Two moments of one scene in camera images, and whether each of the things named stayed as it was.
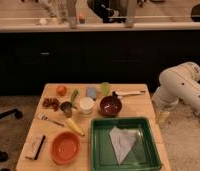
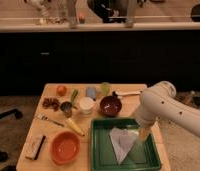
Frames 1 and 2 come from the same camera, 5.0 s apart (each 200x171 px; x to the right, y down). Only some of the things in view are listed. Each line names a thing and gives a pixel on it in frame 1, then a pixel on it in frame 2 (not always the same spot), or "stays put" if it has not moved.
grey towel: x=122 y=142 stays put
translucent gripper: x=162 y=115 -> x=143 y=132
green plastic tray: x=143 y=156 stays put
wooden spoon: x=119 y=94 stays put
